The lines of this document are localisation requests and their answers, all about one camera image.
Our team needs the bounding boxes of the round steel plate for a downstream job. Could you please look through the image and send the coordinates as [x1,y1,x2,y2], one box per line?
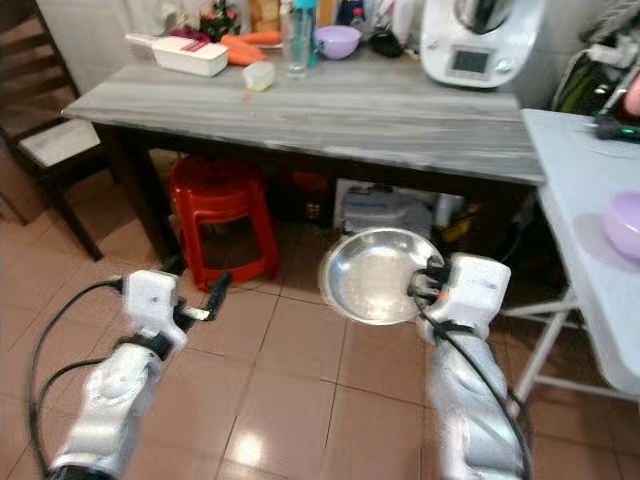
[319,227,447,327]

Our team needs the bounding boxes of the white floor appliance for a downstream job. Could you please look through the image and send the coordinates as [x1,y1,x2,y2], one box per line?
[334,180,439,243]

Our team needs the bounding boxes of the red plastic stool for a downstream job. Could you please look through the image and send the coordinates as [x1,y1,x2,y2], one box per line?
[169,154,280,292]

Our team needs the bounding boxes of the white folding table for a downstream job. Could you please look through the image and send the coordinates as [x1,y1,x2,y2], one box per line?
[500,108,640,423]

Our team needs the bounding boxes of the dark chair with white seat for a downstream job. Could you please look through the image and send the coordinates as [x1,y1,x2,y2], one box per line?
[0,0,108,264]

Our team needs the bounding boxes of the dark table with grey top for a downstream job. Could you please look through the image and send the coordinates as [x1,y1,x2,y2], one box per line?
[62,45,548,293]

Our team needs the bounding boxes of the purple plastic bowl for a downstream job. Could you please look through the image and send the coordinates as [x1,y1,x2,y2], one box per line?
[312,25,363,62]
[602,190,640,264]

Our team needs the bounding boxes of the small translucent plastic cup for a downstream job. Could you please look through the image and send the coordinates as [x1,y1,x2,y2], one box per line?
[242,62,277,94]

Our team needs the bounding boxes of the white vegetable slicer box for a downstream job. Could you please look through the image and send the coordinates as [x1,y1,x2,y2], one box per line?
[124,33,230,80]

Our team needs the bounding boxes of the orange carrot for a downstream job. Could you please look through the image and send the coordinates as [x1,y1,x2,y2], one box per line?
[238,30,282,49]
[218,35,267,69]

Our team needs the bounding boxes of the small black object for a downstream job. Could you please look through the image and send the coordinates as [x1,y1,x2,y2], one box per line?
[367,25,407,59]

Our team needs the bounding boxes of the white kitchen cooking machine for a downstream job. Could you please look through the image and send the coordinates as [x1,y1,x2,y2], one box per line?
[419,0,548,92]

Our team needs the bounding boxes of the black electronic device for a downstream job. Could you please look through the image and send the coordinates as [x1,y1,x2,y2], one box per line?
[594,114,640,143]

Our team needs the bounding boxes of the green black bag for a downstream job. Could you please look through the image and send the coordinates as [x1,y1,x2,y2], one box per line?
[549,40,640,117]

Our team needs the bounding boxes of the clear bottle teal cap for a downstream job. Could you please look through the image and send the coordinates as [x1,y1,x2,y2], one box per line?
[284,0,319,80]

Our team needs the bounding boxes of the brown jar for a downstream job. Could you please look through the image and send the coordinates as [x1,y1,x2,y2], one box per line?
[249,0,283,34]

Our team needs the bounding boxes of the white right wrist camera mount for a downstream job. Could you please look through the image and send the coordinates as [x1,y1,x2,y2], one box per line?
[444,253,512,343]

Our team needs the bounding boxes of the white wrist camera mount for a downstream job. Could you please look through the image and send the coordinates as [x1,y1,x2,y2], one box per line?
[124,270,185,348]
[444,253,512,343]

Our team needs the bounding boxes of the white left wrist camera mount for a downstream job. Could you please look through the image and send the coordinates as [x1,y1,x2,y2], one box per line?
[124,270,185,348]

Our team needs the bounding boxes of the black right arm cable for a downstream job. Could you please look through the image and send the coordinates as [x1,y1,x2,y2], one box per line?
[410,298,533,480]

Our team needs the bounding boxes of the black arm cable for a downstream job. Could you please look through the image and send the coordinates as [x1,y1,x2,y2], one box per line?
[27,277,129,476]
[410,298,533,480]

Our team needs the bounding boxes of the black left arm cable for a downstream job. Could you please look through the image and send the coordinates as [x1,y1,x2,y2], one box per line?
[27,277,129,476]

